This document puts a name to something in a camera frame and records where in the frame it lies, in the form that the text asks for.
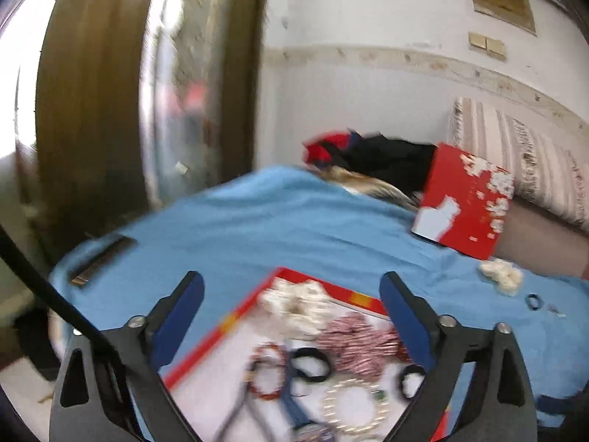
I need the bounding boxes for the cream fluffy scrunchie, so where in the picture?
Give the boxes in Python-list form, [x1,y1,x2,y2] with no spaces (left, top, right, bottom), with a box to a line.
[478,259,524,297]

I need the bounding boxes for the patterned beige cloth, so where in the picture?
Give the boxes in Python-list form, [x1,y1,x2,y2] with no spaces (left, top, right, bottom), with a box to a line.
[315,166,418,213]

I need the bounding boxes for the red bead bracelet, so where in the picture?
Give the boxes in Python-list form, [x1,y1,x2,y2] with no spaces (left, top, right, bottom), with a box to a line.
[247,342,289,400]

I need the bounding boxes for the striped pillow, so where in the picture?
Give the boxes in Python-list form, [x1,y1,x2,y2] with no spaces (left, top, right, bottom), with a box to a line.
[449,97,588,232]

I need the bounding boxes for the red rimmed white tray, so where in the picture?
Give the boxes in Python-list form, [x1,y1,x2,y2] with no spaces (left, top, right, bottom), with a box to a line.
[163,265,452,442]

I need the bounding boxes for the black hair tie in tray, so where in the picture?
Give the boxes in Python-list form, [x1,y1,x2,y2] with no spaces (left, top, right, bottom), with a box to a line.
[397,363,430,399]

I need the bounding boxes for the white cherry print scrunchie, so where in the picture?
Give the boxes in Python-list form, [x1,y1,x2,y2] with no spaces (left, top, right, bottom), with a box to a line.
[257,277,334,340]

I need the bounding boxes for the blue lanyard strap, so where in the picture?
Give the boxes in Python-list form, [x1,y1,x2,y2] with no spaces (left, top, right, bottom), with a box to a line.
[279,348,340,442]

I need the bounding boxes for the pink striped scrunchie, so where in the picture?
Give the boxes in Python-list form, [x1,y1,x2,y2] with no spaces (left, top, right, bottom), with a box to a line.
[315,312,411,381]

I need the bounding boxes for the black scrunchie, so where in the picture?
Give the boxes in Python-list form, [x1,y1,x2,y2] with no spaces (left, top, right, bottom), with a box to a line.
[289,347,334,384]

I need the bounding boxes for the blue bed sheet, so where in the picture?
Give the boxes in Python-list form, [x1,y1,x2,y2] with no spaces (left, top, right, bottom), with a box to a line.
[48,165,589,442]

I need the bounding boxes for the black cable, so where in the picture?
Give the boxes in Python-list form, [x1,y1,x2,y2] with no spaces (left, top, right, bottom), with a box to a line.
[0,224,107,346]

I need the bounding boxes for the gold wall switches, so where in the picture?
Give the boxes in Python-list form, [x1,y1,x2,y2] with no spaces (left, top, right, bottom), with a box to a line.
[467,32,507,61]

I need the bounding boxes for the silver hair clip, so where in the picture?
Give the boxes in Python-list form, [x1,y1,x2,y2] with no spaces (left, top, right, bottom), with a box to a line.
[547,304,566,318]

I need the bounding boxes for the pearl bracelet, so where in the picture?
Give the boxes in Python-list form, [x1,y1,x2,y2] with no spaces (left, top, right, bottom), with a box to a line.
[320,378,392,436]

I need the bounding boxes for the black phone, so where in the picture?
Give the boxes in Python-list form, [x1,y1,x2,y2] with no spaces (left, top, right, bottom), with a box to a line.
[68,235,137,288]

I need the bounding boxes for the black and red clothes pile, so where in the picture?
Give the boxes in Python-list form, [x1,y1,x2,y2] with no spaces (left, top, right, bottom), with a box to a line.
[303,131,437,194]

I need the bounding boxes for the black cord necklace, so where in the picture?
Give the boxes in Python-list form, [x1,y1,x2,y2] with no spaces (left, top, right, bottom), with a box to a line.
[214,362,278,442]

